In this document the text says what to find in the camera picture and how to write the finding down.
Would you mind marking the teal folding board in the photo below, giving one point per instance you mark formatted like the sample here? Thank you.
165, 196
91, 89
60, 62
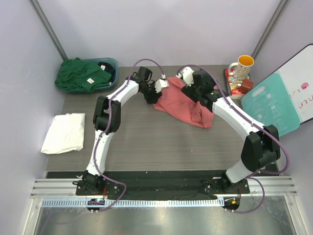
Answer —
269, 103

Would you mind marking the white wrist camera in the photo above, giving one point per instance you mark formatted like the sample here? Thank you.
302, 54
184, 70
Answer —
160, 85
186, 75

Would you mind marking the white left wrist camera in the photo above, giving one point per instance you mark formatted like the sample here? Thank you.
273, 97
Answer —
160, 85

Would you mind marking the red book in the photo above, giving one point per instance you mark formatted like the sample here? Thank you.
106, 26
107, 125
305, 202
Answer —
233, 85

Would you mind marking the pink t-shirt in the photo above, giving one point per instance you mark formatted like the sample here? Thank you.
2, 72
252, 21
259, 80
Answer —
174, 102

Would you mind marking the blue plastic bin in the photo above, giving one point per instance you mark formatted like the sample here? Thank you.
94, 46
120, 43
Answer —
111, 61

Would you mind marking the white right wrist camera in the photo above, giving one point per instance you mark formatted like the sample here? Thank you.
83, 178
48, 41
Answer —
186, 75

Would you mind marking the whiteboard with black frame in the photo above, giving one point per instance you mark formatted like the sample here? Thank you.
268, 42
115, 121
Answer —
297, 75

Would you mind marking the folded white t-shirt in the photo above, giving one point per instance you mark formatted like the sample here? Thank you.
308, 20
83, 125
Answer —
65, 134

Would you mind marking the green t-shirt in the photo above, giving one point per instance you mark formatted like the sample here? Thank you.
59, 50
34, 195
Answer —
76, 75

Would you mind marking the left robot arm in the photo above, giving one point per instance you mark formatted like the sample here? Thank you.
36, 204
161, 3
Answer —
107, 120

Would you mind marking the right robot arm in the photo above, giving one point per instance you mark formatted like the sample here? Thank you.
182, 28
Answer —
260, 147

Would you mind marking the dark navy t-shirt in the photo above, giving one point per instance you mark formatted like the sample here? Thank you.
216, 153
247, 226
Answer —
108, 68

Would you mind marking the aluminium rail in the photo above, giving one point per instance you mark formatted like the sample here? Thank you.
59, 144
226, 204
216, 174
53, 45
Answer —
62, 193

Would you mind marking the white mug orange inside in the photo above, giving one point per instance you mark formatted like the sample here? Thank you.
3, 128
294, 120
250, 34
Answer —
240, 69

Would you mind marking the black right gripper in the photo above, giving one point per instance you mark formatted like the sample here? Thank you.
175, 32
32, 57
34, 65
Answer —
190, 91

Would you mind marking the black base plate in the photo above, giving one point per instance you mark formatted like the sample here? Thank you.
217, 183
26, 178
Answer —
166, 185

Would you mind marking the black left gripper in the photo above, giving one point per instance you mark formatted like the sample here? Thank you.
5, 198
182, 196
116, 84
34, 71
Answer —
153, 99

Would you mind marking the small brown box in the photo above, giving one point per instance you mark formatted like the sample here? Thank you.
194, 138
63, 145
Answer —
245, 86

